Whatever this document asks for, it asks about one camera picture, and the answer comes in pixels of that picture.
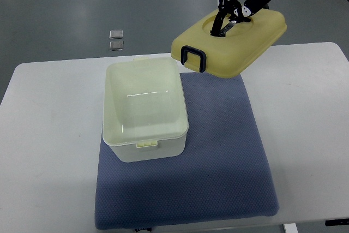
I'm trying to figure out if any yellow box lid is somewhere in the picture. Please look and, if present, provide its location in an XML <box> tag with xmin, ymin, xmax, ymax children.
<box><xmin>171</xmin><ymin>9</ymin><xmax>287</xmax><ymax>78</ymax></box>

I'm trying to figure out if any white storage box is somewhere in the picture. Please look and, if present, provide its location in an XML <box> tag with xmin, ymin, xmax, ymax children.
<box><xmin>102</xmin><ymin>57</ymin><xmax>189</xmax><ymax>163</ymax></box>

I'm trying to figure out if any upper metal floor plate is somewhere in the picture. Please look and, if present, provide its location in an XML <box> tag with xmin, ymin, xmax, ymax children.
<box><xmin>109</xmin><ymin>29</ymin><xmax>123</xmax><ymax>39</ymax></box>

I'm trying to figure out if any metal floor plate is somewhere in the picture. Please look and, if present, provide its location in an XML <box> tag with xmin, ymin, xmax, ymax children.
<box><xmin>109</xmin><ymin>29</ymin><xmax>123</xmax><ymax>39</ymax></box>
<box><xmin>109</xmin><ymin>40</ymin><xmax>124</xmax><ymax>51</ymax></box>

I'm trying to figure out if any lower metal floor plate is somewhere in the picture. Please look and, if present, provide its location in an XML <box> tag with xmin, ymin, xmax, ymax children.
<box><xmin>109</xmin><ymin>40</ymin><xmax>124</xmax><ymax>51</ymax></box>

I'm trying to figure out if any blue padded mat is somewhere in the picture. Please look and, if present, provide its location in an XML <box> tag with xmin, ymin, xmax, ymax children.
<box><xmin>95</xmin><ymin>73</ymin><xmax>279</xmax><ymax>230</ymax></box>

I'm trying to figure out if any white table leg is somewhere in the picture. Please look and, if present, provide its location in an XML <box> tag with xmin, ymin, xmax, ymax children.
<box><xmin>283</xmin><ymin>223</ymin><xmax>298</xmax><ymax>233</ymax></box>

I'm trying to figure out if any black label under table edge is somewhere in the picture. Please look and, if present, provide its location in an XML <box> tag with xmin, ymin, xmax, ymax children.
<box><xmin>325</xmin><ymin>218</ymin><xmax>349</xmax><ymax>226</ymax></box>

